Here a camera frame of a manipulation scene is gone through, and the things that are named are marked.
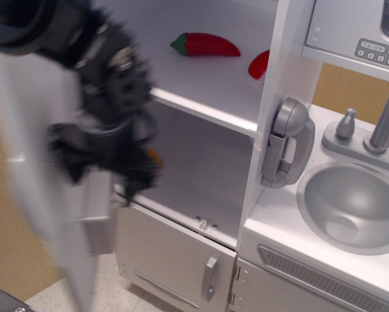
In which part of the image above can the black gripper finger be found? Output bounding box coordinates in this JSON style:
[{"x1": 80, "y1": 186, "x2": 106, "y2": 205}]
[
  {"x1": 63, "y1": 155, "x2": 92, "y2": 184},
  {"x1": 123, "y1": 177, "x2": 152, "y2": 205}
]

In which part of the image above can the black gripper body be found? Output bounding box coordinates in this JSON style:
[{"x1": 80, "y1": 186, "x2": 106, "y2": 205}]
[{"x1": 49, "y1": 113, "x2": 159, "y2": 186}]

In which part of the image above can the white toy fridge door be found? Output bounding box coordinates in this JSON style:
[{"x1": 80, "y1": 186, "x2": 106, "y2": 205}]
[{"x1": 0, "y1": 54, "x2": 115, "y2": 311}]

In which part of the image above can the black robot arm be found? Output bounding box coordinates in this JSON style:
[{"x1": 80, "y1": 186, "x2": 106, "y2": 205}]
[{"x1": 0, "y1": 1, "x2": 160, "y2": 202}]

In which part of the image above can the orange toy food piece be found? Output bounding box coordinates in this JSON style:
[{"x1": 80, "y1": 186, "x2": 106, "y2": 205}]
[{"x1": 147, "y1": 149, "x2": 162, "y2": 166}]

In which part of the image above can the white lower freezer door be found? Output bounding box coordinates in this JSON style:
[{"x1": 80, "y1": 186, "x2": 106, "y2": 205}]
[{"x1": 114, "y1": 198, "x2": 237, "y2": 311}]

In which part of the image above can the red toy chili pepper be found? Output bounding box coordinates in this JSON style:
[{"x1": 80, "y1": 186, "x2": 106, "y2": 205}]
[{"x1": 170, "y1": 32, "x2": 241, "y2": 57}]

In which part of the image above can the white toy kitchen cabinet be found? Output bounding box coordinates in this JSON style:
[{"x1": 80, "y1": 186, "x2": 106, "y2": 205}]
[{"x1": 103, "y1": 1, "x2": 389, "y2": 311}]

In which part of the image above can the dark object bottom left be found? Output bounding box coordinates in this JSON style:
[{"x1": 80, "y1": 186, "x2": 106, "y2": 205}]
[{"x1": 0, "y1": 289, "x2": 30, "y2": 312}]

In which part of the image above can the red toy pepper right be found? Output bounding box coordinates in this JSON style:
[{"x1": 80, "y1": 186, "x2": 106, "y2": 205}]
[{"x1": 248, "y1": 50, "x2": 270, "y2": 81}]

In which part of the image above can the silver toy telephone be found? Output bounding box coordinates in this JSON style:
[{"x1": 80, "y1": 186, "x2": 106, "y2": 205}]
[{"x1": 261, "y1": 97, "x2": 315, "y2": 189}]

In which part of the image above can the silver oven vent panel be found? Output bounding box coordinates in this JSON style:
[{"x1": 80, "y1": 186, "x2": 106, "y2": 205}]
[{"x1": 257, "y1": 244, "x2": 389, "y2": 311}]

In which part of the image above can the silver faucet knob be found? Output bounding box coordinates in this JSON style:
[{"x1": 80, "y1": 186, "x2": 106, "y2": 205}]
[{"x1": 336, "y1": 108, "x2": 357, "y2": 138}]

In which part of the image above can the silver toy sink bowl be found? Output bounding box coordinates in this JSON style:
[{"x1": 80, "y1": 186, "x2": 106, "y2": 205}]
[{"x1": 297, "y1": 162, "x2": 389, "y2": 255}]

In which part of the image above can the silver toy faucet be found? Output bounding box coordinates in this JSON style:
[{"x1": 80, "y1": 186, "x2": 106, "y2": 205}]
[{"x1": 364, "y1": 96, "x2": 389, "y2": 154}]

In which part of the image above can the toy microwave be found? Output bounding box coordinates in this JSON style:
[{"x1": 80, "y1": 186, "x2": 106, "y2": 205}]
[{"x1": 306, "y1": 0, "x2": 389, "y2": 68}]

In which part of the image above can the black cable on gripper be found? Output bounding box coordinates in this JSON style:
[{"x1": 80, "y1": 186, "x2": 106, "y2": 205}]
[{"x1": 135, "y1": 110, "x2": 158, "y2": 144}]

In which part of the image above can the silver freezer door handle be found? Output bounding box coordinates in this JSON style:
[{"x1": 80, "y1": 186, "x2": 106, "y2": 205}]
[{"x1": 201, "y1": 257, "x2": 218, "y2": 302}]

